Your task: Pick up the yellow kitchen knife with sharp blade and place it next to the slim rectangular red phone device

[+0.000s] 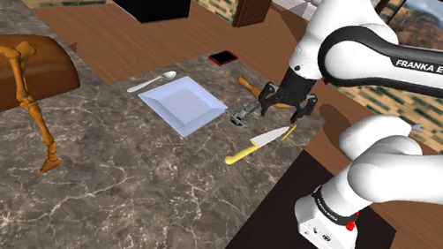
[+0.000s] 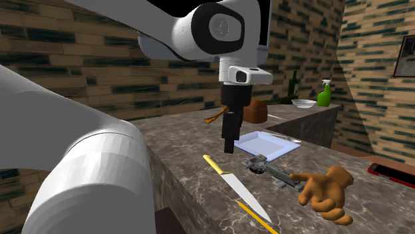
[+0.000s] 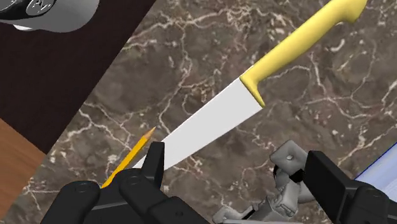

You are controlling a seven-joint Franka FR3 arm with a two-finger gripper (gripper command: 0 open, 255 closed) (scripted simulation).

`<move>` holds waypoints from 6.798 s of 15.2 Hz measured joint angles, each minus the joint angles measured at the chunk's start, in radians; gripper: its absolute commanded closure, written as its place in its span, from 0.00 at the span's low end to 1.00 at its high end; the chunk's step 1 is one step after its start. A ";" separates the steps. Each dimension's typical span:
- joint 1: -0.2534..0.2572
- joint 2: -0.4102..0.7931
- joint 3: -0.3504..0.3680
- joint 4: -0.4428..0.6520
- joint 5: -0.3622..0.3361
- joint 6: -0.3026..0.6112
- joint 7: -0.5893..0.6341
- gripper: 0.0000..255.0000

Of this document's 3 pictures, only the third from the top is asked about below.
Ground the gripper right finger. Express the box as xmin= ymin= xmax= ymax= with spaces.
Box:
xmin=303 ymin=150 xmax=397 ymax=224

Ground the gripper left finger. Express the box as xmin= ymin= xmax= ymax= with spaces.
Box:
xmin=40 ymin=141 xmax=212 ymax=224

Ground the yellow pencil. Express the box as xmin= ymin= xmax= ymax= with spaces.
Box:
xmin=101 ymin=126 xmax=157 ymax=189

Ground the pale blue flat object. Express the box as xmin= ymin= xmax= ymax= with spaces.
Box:
xmin=354 ymin=142 xmax=397 ymax=193

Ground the grey robot figure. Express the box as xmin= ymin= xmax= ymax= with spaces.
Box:
xmin=212 ymin=139 xmax=317 ymax=224

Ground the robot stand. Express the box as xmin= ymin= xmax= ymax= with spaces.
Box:
xmin=0 ymin=0 xmax=157 ymax=155

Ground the yellow-handled kitchen knife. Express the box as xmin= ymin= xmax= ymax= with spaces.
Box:
xmin=132 ymin=0 xmax=368 ymax=171

